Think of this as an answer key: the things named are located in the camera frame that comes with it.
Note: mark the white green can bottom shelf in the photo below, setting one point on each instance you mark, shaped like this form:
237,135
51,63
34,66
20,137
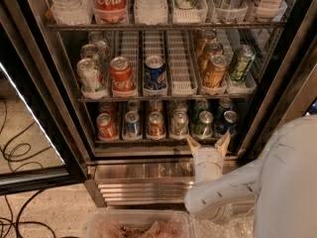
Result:
179,124

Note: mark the gold can shelf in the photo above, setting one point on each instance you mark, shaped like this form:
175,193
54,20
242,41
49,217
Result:
210,49
215,71

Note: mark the green can middle shelf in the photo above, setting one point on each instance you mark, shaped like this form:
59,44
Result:
241,62

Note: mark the white can middle shelf front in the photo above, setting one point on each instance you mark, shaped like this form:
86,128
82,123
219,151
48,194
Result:
90,75

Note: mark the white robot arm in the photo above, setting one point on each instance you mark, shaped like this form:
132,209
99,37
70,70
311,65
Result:
282,181

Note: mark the green soda can behind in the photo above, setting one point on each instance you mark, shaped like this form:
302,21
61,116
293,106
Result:
199,106

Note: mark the gold can middle shelf front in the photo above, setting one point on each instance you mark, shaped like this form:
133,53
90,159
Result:
215,71

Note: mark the clear water bottle top left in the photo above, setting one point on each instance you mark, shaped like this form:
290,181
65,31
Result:
72,11

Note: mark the blue pepsi can middle shelf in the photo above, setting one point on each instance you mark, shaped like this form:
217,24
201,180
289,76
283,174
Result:
154,74

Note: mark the clear bin with bubble wrap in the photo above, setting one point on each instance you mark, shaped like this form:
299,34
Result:
240,226

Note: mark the green soda can front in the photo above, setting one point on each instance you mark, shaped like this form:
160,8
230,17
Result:
203,126

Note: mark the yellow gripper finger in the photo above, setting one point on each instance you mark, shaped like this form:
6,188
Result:
194,146
223,143

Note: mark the red coca cola can middle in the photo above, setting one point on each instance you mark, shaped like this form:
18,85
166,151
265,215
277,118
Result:
122,74

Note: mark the blue pepsi can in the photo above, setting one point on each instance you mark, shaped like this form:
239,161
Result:
228,123
132,119

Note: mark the green soda can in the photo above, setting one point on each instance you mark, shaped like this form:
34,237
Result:
203,126
199,106

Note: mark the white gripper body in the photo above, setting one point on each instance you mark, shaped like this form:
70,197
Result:
208,159

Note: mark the blue pepsi can bottom left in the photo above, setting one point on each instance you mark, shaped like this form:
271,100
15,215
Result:
132,119

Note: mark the red cola can bottom shelf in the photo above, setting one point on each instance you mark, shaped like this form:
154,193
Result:
106,127

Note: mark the orange soda can bottom shelf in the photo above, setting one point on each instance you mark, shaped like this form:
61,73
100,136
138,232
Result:
155,124

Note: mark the empty white shelf tray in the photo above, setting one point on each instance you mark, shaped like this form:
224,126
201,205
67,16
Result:
181,71

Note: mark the clear bin with brown items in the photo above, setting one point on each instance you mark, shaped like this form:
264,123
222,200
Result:
137,219

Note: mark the open glass fridge door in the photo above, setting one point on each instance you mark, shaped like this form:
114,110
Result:
40,144

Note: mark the blue pepsi can bottom right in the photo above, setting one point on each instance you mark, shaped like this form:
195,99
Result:
228,123

